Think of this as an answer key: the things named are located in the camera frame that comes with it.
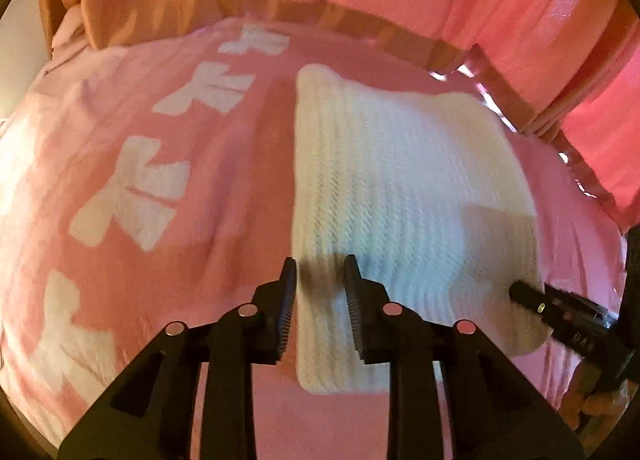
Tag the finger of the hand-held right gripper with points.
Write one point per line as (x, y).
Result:
(527, 297)

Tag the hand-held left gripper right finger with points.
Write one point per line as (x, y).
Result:
(352, 310)

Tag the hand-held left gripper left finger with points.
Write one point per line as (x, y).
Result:
(287, 310)

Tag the white knitted sweater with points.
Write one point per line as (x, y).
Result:
(400, 179)

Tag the person's right hand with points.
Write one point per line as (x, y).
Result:
(600, 407)

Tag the pink blanket with white print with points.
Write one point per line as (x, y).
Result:
(225, 220)

